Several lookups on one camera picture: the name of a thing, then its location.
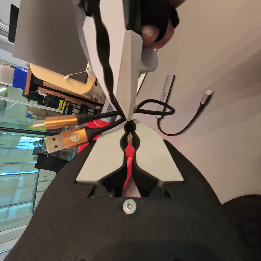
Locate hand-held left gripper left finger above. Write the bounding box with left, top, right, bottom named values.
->
left=76, top=122, right=131, bottom=198

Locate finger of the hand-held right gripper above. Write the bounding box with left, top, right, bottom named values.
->
left=99, top=0, right=143, bottom=121
left=82, top=16, right=125, bottom=116

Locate blue box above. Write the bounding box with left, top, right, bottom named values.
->
left=13, top=67, right=28, bottom=89

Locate black metal pole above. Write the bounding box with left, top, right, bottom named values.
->
left=0, top=127, right=59, bottom=136

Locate person's right hand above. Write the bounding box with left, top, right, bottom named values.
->
left=142, top=24, right=176, bottom=50

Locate black quilted pad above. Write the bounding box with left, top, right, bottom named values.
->
left=221, top=195, right=261, bottom=261

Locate brown cardboard box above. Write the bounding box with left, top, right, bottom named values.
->
left=26, top=107, right=59, bottom=119

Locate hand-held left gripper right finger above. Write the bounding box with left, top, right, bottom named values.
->
left=131, top=119, right=184, bottom=198

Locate yellow twist tie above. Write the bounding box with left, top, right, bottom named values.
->
left=127, top=104, right=138, bottom=141

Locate short black hub cable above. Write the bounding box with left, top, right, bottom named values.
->
left=157, top=90, right=213, bottom=136

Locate red storage bin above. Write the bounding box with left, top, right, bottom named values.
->
left=78, top=119, right=139, bottom=198

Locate white adjustable stand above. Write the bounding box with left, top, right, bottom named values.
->
left=85, top=63, right=147, bottom=98

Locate black cable with gold plugs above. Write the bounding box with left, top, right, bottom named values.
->
left=32, top=99, right=176, bottom=155

